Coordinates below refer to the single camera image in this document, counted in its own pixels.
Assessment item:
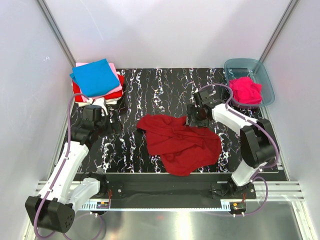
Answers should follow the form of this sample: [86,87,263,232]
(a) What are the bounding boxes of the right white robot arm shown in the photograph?
[186,90,279,199]

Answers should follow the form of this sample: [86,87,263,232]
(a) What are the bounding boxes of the red folded t shirt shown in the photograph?
[72,73,125,103]

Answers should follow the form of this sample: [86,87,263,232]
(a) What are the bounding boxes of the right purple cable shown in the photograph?
[196,83,280,218]

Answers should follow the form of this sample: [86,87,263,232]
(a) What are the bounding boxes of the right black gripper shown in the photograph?
[185,104,210,129]

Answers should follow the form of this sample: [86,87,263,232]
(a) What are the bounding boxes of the blue folded t shirt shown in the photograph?
[70,58,120,98]

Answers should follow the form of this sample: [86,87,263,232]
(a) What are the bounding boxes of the dark red t shirt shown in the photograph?
[136,114,222,177]

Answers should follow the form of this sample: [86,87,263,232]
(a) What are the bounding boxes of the magenta crumpled t shirt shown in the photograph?
[229,76,263,105]

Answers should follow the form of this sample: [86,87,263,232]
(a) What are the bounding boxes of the teal plastic bin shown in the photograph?
[224,58,275,108]

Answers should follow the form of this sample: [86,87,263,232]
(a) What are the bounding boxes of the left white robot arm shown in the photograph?
[25,104,122,237]

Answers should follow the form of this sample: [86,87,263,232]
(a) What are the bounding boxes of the black marble pattern mat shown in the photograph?
[53,67,285,175]

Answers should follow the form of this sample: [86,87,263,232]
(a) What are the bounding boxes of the pink folded t shirt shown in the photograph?
[72,62,123,103]

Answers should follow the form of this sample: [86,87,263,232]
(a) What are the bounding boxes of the white folded t shirt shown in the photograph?
[75,98,119,107]

